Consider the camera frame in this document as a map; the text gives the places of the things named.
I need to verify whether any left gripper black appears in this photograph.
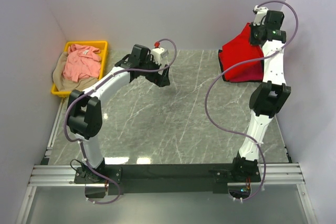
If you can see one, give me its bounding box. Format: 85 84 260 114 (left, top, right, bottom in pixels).
140 55 170 87

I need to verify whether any red t-shirt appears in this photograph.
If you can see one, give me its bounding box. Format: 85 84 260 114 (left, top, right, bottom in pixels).
218 23 264 82

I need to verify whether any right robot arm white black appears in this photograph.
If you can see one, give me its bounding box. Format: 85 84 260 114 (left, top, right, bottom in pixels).
230 7 291 182

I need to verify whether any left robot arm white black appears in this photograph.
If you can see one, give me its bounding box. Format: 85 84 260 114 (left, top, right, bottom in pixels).
65 43 170 183

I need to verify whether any folded magenta t-shirt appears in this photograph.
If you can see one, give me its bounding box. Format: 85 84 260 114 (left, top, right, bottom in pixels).
230 65 264 83

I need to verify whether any yellow plastic bin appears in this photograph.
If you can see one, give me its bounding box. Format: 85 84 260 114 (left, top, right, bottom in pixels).
51 41 108 98

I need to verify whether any pink shirt in bin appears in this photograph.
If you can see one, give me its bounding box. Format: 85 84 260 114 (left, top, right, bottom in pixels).
62 44 102 82

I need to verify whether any beige shirt in bin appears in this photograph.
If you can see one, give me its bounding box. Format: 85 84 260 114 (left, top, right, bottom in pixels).
52 52 98 91

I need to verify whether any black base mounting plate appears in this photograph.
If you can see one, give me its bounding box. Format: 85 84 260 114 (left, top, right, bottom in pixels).
74 164 261 195

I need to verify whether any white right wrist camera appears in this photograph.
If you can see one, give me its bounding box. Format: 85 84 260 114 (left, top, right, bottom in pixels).
253 5 268 26

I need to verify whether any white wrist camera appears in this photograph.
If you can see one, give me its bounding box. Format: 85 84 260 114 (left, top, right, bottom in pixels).
151 47 169 62
253 5 268 26

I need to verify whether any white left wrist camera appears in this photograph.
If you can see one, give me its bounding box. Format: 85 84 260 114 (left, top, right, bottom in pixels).
151 47 169 62

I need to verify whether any aluminium frame rail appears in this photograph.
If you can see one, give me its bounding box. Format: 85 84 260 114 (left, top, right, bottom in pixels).
28 163 305 186

